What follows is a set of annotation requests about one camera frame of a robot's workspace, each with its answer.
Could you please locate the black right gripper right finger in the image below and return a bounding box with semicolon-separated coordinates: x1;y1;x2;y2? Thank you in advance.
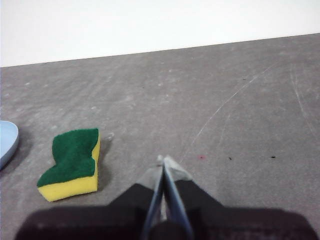
163;154;317;240

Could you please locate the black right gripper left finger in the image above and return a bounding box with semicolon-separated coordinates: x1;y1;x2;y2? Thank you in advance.
13;154;165;240

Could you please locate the green and yellow sponge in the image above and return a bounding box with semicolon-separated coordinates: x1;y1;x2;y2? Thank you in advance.
36;127;102;203

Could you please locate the light blue round plate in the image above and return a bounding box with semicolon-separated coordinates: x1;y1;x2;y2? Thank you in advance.
0;120;20;171

